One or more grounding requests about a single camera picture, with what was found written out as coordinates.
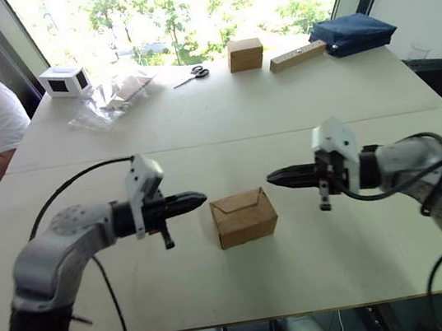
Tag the clear bag with cardboard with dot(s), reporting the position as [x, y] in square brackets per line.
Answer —
[130, 89]

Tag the small brown cardboard box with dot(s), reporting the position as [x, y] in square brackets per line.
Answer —
[243, 220]

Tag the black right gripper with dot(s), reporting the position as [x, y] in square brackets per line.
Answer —
[333, 182]

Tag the long flat cardboard box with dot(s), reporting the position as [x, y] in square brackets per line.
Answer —
[298, 57]

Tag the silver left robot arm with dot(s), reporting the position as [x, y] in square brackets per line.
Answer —
[47, 258]

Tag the closed square cardboard box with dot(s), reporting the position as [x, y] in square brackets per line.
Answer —
[245, 55]

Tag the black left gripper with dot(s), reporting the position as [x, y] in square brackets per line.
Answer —
[156, 217]

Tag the navy blue fabric bag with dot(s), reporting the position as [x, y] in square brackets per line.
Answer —
[353, 34]

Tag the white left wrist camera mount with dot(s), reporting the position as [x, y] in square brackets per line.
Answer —
[142, 179]

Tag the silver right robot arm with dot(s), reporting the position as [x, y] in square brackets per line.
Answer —
[433, 167]

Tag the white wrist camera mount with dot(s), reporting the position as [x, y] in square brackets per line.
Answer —
[341, 135]
[142, 179]

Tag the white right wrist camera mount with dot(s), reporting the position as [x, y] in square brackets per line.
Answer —
[341, 135]

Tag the white box with black windows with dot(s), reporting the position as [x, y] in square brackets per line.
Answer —
[63, 81]

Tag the crumpled clear plastic bag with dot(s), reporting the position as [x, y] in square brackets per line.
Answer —
[91, 116]

